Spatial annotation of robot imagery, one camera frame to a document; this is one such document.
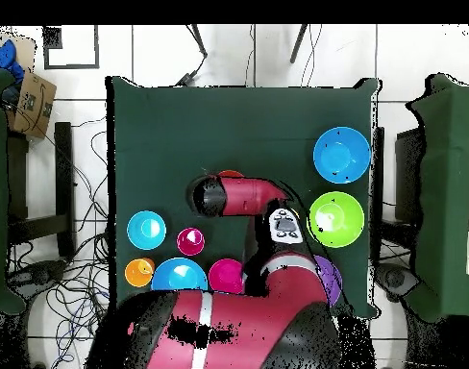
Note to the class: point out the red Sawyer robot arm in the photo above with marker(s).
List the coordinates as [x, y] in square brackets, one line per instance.
[250, 196]

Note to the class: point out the cardboard box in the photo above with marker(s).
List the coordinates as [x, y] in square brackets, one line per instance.
[32, 103]

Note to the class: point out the small blue bowl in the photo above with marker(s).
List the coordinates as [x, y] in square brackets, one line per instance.
[146, 230]

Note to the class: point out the large green bowl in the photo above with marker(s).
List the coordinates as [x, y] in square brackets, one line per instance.
[338, 219]

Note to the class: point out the dark green tablecloth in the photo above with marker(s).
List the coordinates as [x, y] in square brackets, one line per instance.
[234, 127]

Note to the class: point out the crimson cup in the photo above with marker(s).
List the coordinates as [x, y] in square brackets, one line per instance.
[190, 241]

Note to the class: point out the blue cloth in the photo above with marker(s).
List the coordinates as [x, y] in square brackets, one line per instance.
[4, 57]

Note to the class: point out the black equipment box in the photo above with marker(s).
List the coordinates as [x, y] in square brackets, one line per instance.
[409, 173]

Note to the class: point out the black power adapter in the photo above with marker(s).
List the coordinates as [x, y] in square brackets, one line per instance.
[186, 78]

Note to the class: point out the orange cup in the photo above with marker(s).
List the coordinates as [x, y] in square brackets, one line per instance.
[139, 272]

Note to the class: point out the grey stand base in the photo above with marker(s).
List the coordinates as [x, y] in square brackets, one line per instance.
[396, 278]

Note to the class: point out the large blue bowl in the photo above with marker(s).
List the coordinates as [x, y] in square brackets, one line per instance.
[179, 275]
[342, 155]

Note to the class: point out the black bench frame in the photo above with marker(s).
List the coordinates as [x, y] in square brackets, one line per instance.
[63, 173]

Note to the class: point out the large purple bowl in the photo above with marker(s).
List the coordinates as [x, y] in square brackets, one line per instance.
[331, 280]

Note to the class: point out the crimson small bowl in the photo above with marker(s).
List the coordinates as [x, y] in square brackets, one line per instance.
[225, 275]

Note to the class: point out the black tripod leg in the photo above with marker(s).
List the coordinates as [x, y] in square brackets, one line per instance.
[199, 40]
[299, 42]

